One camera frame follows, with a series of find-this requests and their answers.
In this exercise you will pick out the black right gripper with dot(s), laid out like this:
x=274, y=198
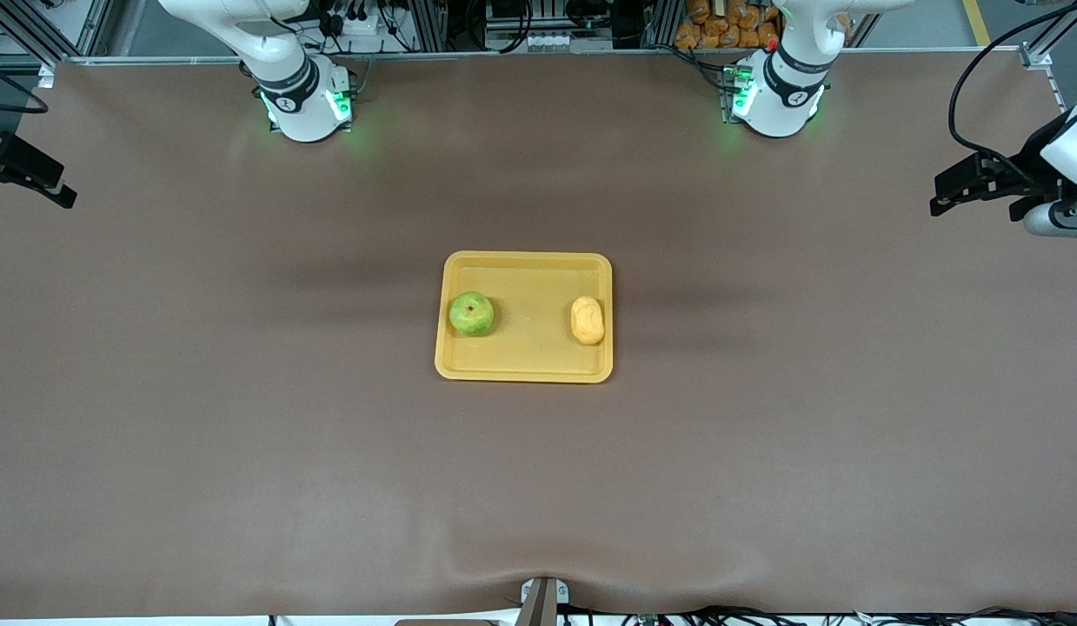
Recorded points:
x=1, y=156

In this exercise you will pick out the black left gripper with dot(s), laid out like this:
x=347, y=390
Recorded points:
x=1021, y=170

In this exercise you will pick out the yellow potato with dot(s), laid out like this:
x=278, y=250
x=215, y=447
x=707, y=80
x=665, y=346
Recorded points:
x=588, y=320

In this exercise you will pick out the green apple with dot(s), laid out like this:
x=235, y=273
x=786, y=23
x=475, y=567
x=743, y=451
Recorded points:
x=471, y=314

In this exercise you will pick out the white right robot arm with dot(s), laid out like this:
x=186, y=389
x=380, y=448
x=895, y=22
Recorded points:
x=303, y=104

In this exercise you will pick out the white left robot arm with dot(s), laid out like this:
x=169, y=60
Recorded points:
x=781, y=96

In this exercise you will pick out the yellow plastic tray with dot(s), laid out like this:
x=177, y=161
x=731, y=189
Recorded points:
x=529, y=322

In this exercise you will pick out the bag of orange snacks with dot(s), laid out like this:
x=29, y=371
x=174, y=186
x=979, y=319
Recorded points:
x=721, y=30

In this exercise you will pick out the white power strip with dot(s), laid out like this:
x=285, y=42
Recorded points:
x=364, y=26

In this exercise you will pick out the brown table mat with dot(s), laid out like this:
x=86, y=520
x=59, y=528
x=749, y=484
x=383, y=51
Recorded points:
x=538, y=478

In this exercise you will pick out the aluminium frame post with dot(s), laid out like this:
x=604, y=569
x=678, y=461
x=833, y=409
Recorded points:
x=1036, y=58

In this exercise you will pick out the silver table edge rail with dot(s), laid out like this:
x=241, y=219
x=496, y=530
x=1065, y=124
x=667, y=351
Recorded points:
x=503, y=55

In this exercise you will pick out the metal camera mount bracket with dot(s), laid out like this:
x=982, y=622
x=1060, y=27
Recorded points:
x=542, y=604

